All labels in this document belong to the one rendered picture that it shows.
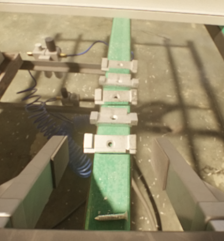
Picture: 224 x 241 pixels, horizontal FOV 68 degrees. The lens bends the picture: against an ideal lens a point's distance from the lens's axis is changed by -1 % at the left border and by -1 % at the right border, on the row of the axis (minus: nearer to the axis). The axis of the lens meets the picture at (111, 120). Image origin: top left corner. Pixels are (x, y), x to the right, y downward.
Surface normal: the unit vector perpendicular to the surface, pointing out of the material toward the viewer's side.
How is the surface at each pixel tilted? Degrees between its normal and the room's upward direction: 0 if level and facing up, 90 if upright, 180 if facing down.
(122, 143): 18
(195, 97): 0
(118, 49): 0
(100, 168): 0
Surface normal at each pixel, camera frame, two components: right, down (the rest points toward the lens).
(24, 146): 0.02, -0.58
